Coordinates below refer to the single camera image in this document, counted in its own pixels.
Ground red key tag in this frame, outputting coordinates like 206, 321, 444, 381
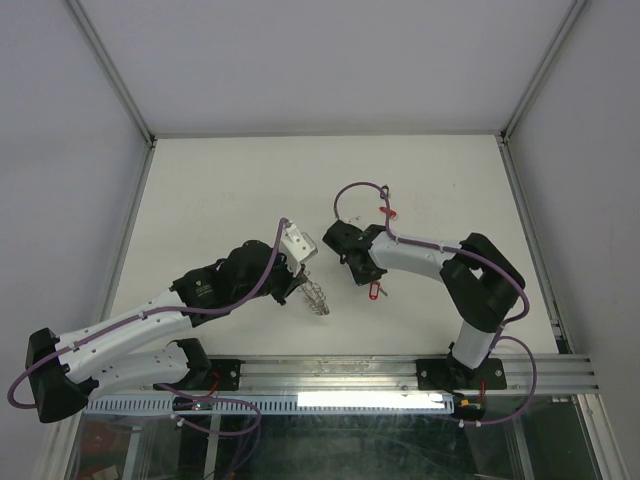
379, 206, 398, 220

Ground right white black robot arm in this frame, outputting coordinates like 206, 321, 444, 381
323, 220, 526, 392

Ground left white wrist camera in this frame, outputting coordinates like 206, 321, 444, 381
279, 222, 318, 276

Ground aluminium mounting rail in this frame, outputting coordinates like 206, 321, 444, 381
210, 354, 599, 396

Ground red handled key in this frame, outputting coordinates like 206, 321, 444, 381
368, 280, 388, 301

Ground white slotted cable duct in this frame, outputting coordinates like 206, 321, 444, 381
84, 391, 454, 417

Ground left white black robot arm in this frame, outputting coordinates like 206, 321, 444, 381
25, 238, 317, 424

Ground metal disc with key rings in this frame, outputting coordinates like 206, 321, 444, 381
300, 278, 330, 316

